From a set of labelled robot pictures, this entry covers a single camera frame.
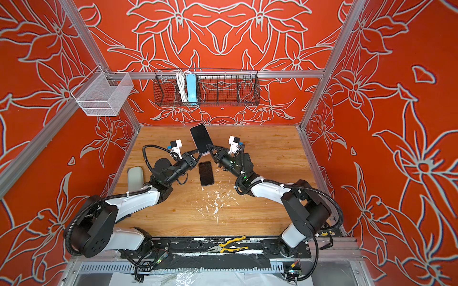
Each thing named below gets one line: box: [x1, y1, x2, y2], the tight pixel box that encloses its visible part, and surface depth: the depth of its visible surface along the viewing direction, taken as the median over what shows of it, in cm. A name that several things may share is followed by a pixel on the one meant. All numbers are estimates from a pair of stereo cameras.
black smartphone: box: [197, 160, 215, 187], surface depth 96 cm
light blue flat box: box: [186, 73, 198, 103], surface depth 91 cm
